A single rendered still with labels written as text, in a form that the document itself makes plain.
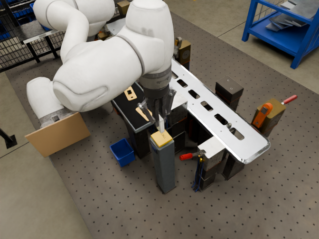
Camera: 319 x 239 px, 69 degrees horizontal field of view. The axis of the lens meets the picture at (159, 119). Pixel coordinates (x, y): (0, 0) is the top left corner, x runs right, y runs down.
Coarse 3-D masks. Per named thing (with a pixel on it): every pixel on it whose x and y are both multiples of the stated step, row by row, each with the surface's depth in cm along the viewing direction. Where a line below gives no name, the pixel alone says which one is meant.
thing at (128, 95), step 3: (129, 87) 103; (126, 90) 102; (129, 90) 100; (132, 90) 101; (126, 93) 100; (129, 93) 100; (132, 93) 100; (129, 96) 99; (132, 96) 99; (135, 96) 99; (129, 99) 98; (132, 99) 98
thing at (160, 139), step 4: (156, 132) 87; (164, 132) 87; (152, 136) 86; (156, 136) 86; (160, 136) 86; (164, 136) 86; (168, 136) 86; (156, 140) 85; (160, 140) 85; (164, 140) 85; (168, 140) 85; (160, 144) 84; (164, 144) 85
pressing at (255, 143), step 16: (112, 32) 161; (176, 64) 135; (176, 80) 127; (192, 80) 126; (192, 96) 119; (208, 96) 118; (192, 112) 112; (208, 112) 112; (224, 112) 111; (208, 128) 106; (224, 128) 106; (240, 128) 105; (224, 144) 100; (240, 144) 100; (256, 144) 99; (240, 160) 95
